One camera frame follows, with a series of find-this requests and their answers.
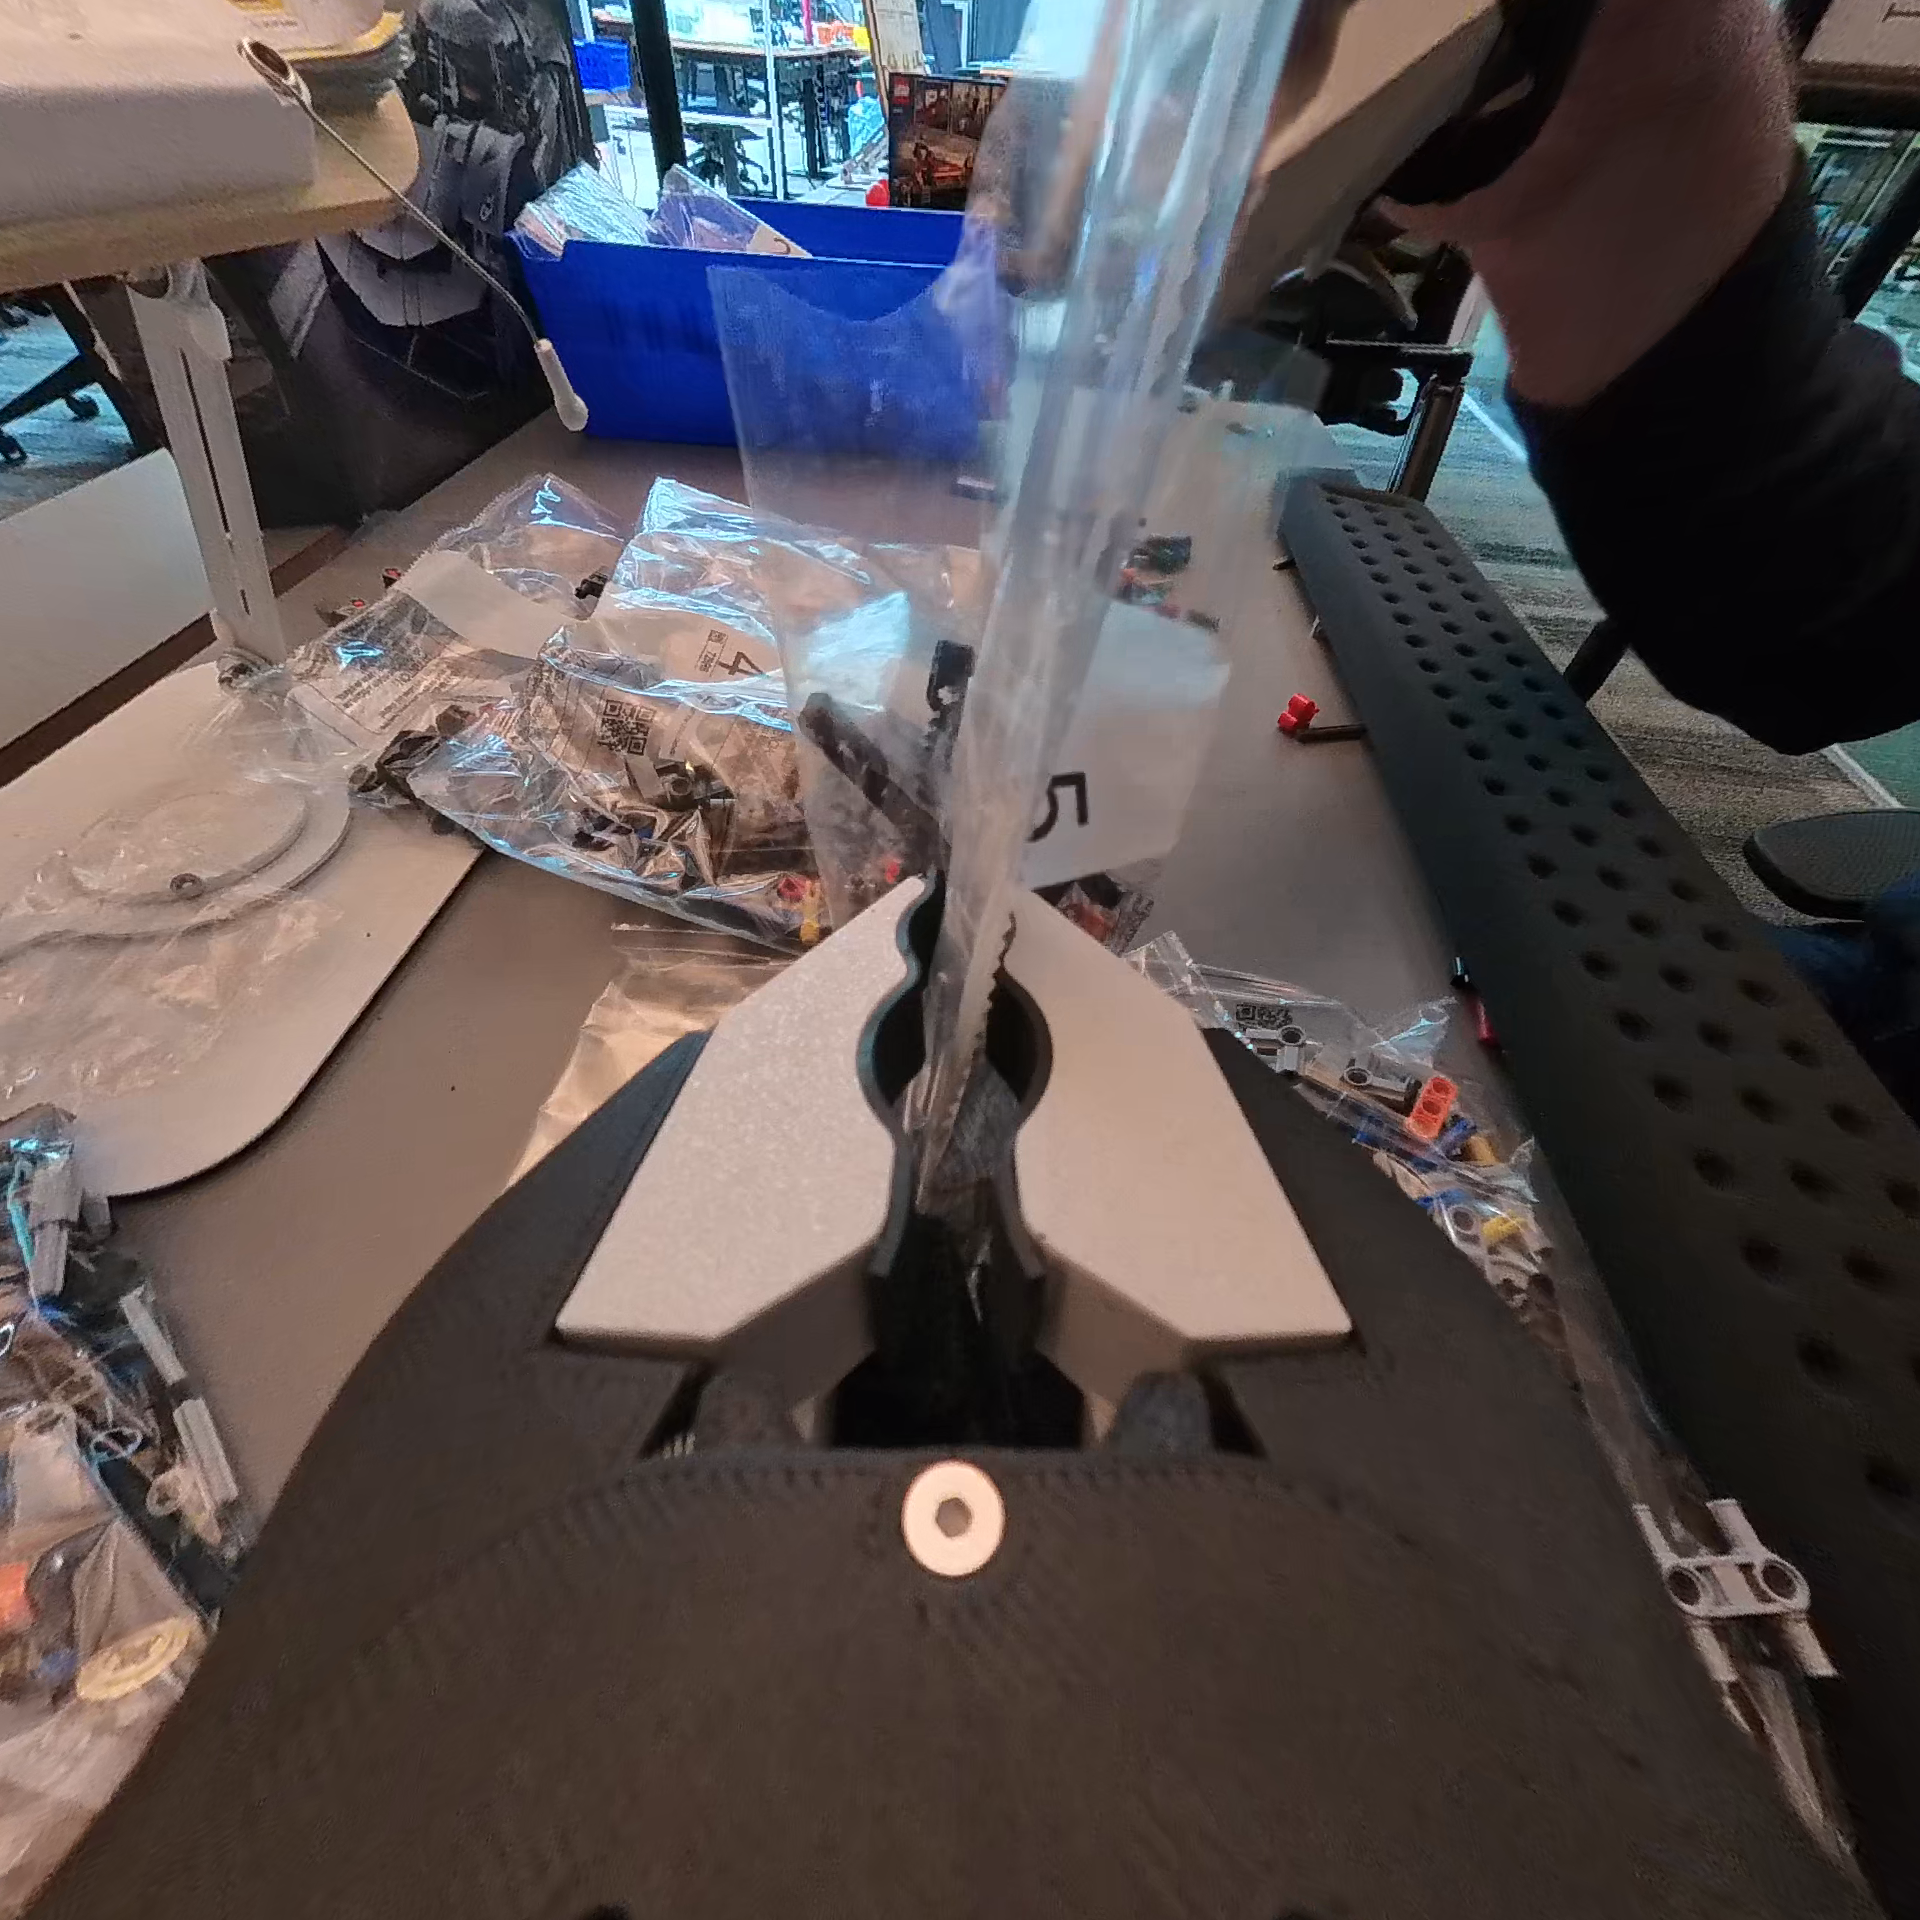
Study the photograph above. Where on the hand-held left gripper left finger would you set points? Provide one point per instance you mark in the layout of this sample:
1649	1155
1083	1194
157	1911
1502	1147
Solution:
720	1200

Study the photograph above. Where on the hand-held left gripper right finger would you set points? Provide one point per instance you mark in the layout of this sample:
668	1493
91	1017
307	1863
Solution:
1184	1200

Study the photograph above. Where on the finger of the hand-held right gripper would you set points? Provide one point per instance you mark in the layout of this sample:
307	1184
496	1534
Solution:
1351	135

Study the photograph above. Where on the red lego axle connector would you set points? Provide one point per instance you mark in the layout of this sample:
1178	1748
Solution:
1296	711

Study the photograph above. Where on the clear lego parts bag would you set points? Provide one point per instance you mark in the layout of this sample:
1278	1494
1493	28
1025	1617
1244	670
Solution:
465	585
645	795
75	1425
854	421

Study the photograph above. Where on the person's right forearm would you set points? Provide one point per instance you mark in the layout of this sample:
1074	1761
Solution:
1740	524

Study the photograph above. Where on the small lego box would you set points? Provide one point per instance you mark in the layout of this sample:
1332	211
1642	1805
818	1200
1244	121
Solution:
945	135

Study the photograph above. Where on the dark lego set box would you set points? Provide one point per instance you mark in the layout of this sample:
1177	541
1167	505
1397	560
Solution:
451	195

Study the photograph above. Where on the lego instruction booklet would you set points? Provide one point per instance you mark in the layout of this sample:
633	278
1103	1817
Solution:
105	53

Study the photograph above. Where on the person's right hand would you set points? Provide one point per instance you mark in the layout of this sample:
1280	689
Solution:
1650	195

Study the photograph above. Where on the black clamp with metal rod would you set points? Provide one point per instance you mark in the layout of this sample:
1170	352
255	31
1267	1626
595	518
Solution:
1351	344

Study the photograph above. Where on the small open parts bag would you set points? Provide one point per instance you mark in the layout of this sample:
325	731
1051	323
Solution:
1411	1124

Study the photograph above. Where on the black framed sign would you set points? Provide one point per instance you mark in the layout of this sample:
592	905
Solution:
1860	60

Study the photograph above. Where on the dark perforated panel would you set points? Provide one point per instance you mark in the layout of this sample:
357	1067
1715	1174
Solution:
1650	1050

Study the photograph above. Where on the person's leg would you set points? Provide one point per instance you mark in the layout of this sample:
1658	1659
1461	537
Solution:
1869	991

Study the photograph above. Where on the black office chair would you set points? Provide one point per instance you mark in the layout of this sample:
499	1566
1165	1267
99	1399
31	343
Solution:
44	390
1838	858

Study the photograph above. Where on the blue plastic bin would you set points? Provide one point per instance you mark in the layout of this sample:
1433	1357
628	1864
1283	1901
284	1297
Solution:
615	344

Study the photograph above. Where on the white rod with ball end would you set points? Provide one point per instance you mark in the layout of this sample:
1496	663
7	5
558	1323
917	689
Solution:
566	404

